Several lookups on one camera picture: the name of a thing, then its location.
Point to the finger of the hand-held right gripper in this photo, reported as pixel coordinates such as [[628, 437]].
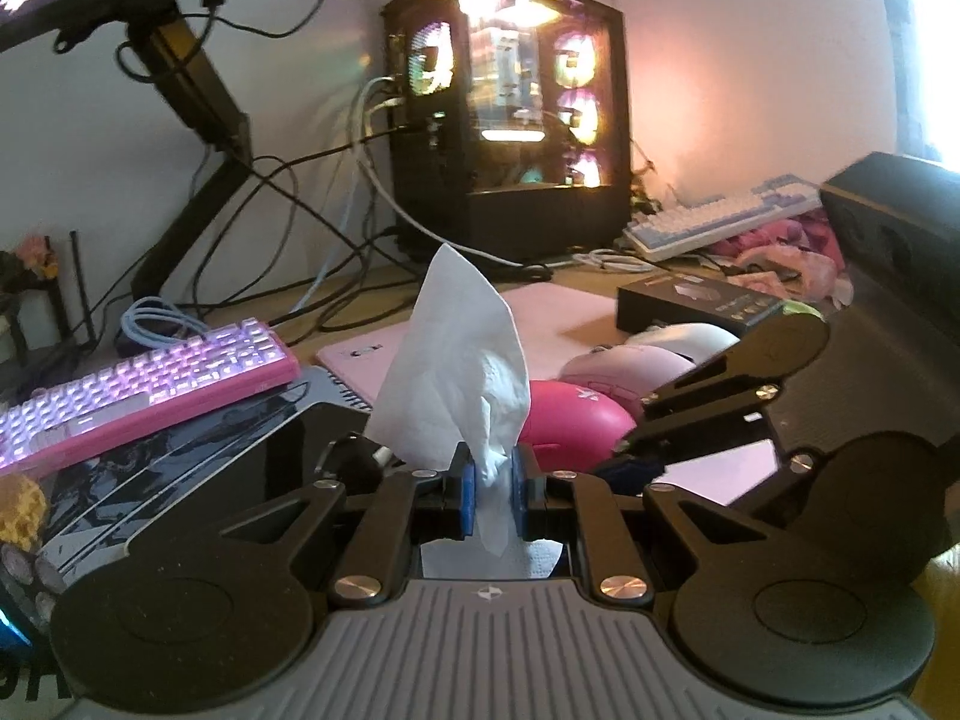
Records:
[[697, 436], [705, 382]]

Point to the small flower bunch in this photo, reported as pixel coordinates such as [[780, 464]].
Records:
[[34, 255]]

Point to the black router antenna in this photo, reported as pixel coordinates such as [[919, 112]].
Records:
[[82, 285]]

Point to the white tissue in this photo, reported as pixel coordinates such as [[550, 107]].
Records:
[[450, 360]]

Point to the hot pink mouse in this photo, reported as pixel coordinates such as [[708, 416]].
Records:
[[570, 420]]

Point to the pink cloth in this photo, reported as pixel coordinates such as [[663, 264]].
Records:
[[795, 255]]

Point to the black monitor stand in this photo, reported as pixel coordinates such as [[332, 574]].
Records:
[[202, 105]]

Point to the pink backlit keyboard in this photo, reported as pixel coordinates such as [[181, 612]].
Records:
[[142, 390]]

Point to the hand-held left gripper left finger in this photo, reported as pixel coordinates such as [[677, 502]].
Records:
[[463, 493]]

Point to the yellow plush toy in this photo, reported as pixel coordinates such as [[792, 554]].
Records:
[[19, 514]]

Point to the black glass computer case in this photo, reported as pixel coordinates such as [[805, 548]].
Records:
[[510, 127]]

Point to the white mouse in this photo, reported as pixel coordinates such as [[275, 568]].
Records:
[[682, 339]]

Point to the black glossy container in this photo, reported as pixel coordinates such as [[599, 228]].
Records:
[[247, 465]]

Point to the white and blue keyboard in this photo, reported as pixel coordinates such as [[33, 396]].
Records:
[[712, 217]]

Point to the black cardboard box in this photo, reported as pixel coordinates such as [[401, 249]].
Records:
[[690, 300]]

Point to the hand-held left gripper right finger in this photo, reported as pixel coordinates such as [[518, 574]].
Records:
[[520, 489]]

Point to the light pink mouse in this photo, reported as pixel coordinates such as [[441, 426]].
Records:
[[615, 379]]

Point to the pink mouse pad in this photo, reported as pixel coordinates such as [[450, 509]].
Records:
[[555, 315]]

